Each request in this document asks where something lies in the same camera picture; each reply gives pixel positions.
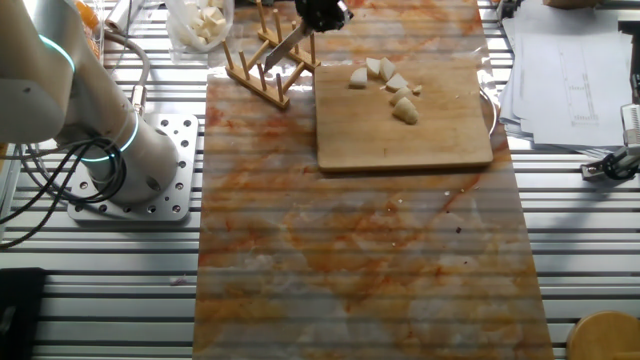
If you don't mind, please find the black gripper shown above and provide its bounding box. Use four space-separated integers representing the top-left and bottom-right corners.
293 0 355 35

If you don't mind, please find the steel cleaver knife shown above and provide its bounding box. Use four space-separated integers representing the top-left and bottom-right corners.
263 22 315 74

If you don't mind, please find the plastic bag of radish chunks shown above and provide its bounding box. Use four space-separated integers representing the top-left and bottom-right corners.
164 0 236 54

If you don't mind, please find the wooden dish rack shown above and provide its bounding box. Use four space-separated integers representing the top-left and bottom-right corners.
221 0 322 111

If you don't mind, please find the wooden cutting board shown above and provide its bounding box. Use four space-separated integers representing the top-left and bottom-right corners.
314 54 500 174

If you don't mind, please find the white plastic wrap roll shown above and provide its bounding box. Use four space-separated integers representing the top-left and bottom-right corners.
104 0 144 32

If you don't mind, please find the clear plastic fruit container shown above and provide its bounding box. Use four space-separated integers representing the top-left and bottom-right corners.
74 0 106 61

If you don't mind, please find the orange fruit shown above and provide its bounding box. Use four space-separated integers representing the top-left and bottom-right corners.
75 0 100 30

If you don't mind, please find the marble pattern table mat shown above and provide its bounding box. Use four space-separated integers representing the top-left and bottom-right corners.
192 0 556 360

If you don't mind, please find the white paper stack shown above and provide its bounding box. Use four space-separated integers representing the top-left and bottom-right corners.
499 2 640 156

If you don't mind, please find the black box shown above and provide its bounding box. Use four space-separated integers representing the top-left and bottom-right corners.
0 267 49 360

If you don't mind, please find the wooden mug tree stand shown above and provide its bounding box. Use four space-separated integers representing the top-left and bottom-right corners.
567 309 640 360

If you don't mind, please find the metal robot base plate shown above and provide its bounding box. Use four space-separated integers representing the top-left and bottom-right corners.
67 113 200 223

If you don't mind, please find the grey hose with metal connector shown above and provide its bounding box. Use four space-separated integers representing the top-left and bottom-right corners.
102 29 151 119

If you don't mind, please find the black base cable bundle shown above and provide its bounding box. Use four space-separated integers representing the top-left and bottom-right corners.
0 137 127 249

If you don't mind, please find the small clamp mounted camera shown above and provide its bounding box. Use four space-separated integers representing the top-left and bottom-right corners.
579 74 640 182

